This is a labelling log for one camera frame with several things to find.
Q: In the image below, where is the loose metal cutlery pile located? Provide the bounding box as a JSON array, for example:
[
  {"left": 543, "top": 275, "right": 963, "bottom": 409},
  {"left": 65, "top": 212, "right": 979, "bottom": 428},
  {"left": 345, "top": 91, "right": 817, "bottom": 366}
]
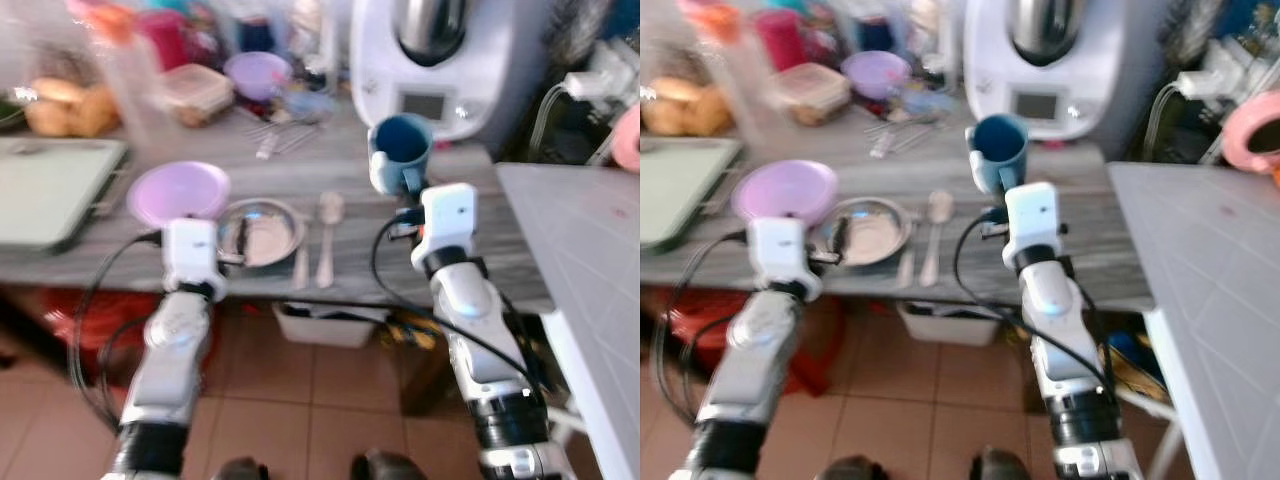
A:
[
  {"left": 238, "top": 108, "right": 323, "bottom": 162},
  {"left": 862, "top": 106, "right": 946, "bottom": 161}
]

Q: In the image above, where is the black left robot foot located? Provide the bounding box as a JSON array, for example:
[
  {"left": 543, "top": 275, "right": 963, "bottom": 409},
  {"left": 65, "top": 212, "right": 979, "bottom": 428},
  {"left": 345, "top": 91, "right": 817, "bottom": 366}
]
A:
[
  {"left": 214, "top": 456, "right": 270, "bottom": 480},
  {"left": 814, "top": 454, "right": 890, "bottom": 480}
]

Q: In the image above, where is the red plastic bag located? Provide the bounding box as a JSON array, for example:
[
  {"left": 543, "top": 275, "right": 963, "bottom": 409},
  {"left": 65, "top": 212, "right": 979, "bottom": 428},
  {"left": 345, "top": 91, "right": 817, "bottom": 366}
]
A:
[
  {"left": 668, "top": 289, "right": 833, "bottom": 398},
  {"left": 38, "top": 289, "right": 218, "bottom": 378}
]

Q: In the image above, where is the blue mug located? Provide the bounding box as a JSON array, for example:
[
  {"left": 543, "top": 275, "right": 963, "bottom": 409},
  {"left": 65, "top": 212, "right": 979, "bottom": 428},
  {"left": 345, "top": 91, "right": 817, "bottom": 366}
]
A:
[
  {"left": 367, "top": 113, "right": 435, "bottom": 198},
  {"left": 964, "top": 113, "right": 1032, "bottom": 195}
]

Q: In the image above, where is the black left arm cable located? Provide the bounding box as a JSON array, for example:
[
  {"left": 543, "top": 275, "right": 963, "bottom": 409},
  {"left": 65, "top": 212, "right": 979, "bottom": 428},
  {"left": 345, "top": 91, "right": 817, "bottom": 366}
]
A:
[
  {"left": 67, "top": 229, "right": 165, "bottom": 433},
  {"left": 652, "top": 229, "right": 751, "bottom": 429}
]

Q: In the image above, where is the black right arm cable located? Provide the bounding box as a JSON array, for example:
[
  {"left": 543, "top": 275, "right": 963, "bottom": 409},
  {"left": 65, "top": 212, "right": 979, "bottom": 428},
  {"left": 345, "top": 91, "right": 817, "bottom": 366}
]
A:
[
  {"left": 369, "top": 214, "right": 546, "bottom": 403},
  {"left": 951, "top": 213, "right": 1113, "bottom": 393}
]

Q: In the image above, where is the small purple bowl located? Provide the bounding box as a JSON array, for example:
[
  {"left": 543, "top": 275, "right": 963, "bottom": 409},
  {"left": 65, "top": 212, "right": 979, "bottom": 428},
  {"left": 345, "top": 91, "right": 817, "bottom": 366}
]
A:
[
  {"left": 223, "top": 51, "right": 294, "bottom": 104},
  {"left": 841, "top": 50, "right": 912, "bottom": 102}
]

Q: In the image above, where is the pink round container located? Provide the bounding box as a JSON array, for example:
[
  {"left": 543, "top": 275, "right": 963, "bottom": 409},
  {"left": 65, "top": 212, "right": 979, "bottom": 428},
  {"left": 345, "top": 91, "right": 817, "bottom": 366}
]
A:
[
  {"left": 1221, "top": 89, "right": 1280, "bottom": 178},
  {"left": 609, "top": 104, "right": 641, "bottom": 174}
]

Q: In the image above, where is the clear plastic food container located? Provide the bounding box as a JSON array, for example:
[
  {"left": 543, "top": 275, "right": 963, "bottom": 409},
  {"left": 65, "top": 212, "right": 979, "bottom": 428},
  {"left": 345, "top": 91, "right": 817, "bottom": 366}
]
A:
[
  {"left": 159, "top": 63, "right": 237, "bottom": 129},
  {"left": 774, "top": 63, "right": 852, "bottom": 127}
]

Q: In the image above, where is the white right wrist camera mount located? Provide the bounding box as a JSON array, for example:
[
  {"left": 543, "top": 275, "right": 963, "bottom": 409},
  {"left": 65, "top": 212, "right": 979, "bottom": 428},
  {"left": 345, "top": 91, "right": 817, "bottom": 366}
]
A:
[
  {"left": 1002, "top": 181, "right": 1062, "bottom": 272},
  {"left": 412, "top": 183, "right": 479, "bottom": 277}
]

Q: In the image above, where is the black robot foot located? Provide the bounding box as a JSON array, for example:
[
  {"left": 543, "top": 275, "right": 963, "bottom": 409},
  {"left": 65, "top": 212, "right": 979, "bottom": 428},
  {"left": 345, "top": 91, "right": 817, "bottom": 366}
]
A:
[
  {"left": 214, "top": 456, "right": 270, "bottom": 480},
  {"left": 967, "top": 446, "right": 1042, "bottom": 480},
  {"left": 349, "top": 449, "right": 430, "bottom": 480},
  {"left": 814, "top": 454, "right": 890, "bottom": 480}
]

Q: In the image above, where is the wide purple plastic bowl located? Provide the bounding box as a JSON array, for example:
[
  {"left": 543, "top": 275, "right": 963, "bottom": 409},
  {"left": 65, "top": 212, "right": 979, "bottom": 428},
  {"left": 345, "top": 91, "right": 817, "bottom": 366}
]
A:
[
  {"left": 730, "top": 159, "right": 840, "bottom": 230},
  {"left": 126, "top": 160, "right": 233, "bottom": 230}
]

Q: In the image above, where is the white kitchen machine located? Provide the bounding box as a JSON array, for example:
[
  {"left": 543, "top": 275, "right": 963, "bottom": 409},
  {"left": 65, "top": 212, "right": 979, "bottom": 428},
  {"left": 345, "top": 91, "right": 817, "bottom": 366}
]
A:
[
  {"left": 962, "top": 0, "right": 1173, "bottom": 143},
  {"left": 349, "top": 0, "right": 557, "bottom": 143}
]

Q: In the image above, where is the white power adapter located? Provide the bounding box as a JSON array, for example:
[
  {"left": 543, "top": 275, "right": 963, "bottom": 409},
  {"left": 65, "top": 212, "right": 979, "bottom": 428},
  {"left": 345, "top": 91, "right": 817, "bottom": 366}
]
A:
[
  {"left": 564, "top": 58, "right": 637, "bottom": 102},
  {"left": 1177, "top": 50, "right": 1253, "bottom": 102}
]

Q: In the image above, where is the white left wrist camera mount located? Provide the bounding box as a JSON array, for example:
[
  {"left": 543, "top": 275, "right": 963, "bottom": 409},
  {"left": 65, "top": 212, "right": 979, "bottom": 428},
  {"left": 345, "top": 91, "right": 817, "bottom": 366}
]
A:
[
  {"left": 161, "top": 217, "right": 228, "bottom": 302},
  {"left": 747, "top": 217, "right": 825, "bottom": 301}
]

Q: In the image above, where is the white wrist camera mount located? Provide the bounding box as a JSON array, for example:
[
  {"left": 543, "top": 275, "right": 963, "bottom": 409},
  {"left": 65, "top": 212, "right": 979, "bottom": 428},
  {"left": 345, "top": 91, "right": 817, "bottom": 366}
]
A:
[
  {"left": 412, "top": 183, "right": 479, "bottom": 277},
  {"left": 1002, "top": 181, "right": 1062, "bottom": 272},
  {"left": 747, "top": 217, "right": 825, "bottom": 301},
  {"left": 161, "top": 217, "right": 228, "bottom": 302}
]

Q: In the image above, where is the round metal plate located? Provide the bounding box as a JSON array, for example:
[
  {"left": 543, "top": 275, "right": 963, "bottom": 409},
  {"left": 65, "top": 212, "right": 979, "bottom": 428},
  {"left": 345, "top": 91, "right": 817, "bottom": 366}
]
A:
[
  {"left": 821, "top": 197, "right": 914, "bottom": 267},
  {"left": 217, "top": 198, "right": 307, "bottom": 269}
]

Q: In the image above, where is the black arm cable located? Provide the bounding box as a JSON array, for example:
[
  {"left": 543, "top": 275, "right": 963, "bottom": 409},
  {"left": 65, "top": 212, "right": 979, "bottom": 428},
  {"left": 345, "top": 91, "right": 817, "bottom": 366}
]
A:
[
  {"left": 67, "top": 229, "right": 165, "bottom": 433},
  {"left": 951, "top": 213, "right": 1113, "bottom": 393},
  {"left": 652, "top": 229, "right": 751, "bottom": 429},
  {"left": 369, "top": 214, "right": 546, "bottom": 403}
]

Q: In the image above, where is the clear bottle with orange cap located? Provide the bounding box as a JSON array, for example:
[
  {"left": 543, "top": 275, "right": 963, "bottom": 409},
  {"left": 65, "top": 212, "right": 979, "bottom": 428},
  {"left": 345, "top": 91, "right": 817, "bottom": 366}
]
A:
[
  {"left": 688, "top": 0, "right": 793, "bottom": 153},
  {"left": 84, "top": 0, "right": 183, "bottom": 153}
]

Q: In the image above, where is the white plastic bin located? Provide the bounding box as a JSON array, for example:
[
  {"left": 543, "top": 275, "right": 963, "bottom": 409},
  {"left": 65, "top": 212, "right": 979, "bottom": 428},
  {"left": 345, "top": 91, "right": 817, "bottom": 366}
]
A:
[
  {"left": 896, "top": 302, "right": 1002, "bottom": 347},
  {"left": 271, "top": 302, "right": 387, "bottom": 350}
]

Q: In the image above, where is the red plastic cup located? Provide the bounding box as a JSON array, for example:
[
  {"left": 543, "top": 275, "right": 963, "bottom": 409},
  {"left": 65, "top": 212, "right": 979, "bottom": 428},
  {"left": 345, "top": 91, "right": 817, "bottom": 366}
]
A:
[
  {"left": 134, "top": 9, "right": 192, "bottom": 72},
  {"left": 751, "top": 9, "right": 810, "bottom": 72}
]

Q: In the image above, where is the black right robot foot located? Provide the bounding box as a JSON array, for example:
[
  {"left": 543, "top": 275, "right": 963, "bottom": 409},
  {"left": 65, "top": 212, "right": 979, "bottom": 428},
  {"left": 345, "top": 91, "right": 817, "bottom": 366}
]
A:
[
  {"left": 967, "top": 446, "right": 1042, "bottom": 480},
  {"left": 349, "top": 449, "right": 430, "bottom": 480}
]

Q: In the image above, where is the brown bread loaf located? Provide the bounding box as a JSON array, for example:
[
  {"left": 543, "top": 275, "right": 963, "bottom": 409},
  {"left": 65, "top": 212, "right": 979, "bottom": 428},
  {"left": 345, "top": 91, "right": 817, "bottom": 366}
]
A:
[
  {"left": 24, "top": 77, "right": 123, "bottom": 139},
  {"left": 640, "top": 77, "right": 737, "bottom": 139}
]

